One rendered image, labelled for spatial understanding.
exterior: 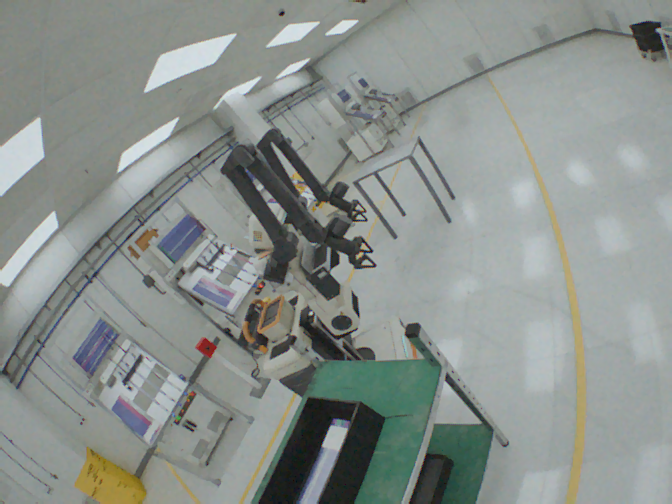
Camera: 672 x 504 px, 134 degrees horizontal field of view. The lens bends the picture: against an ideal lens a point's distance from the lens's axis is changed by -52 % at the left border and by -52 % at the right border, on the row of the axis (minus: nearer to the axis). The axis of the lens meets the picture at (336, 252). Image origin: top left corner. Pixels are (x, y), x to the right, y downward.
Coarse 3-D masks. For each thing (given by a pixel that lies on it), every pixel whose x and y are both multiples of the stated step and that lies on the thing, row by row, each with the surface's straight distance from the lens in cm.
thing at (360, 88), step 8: (360, 80) 825; (352, 88) 800; (360, 88) 803; (368, 88) 860; (376, 88) 819; (360, 96) 810; (368, 96) 791; (376, 96) 802; (392, 96) 836; (368, 104) 794; (400, 104) 851; (392, 112) 843; (368, 120) 811; (384, 120) 800; (392, 120) 810; (392, 128) 802
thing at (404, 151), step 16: (400, 144) 309; (416, 144) 285; (368, 160) 329; (384, 160) 291; (400, 160) 267; (432, 160) 307; (368, 176) 286; (432, 192) 278; (448, 192) 324; (400, 208) 349; (384, 224) 315
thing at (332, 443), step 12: (336, 420) 77; (336, 432) 75; (324, 444) 76; (336, 444) 74; (324, 456) 75; (336, 456) 73; (312, 468) 76; (324, 468) 74; (312, 480) 75; (324, 480) 73; (312, 492) 74
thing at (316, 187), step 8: (272, 136) 138; (280, 136) 146; (280, 144) 140; (288, 144) 140; (288, 152) 140; (296, 152) 143; (288, 160) 141; (296, 160) 141; (296, 168) 142; (304, 168) 141; (304, 176) 142; (312, 176) 142; (312, 184) 142; (320, 184) 144; (312, 192) 144; (320, 192) 143; (320, 200) 144
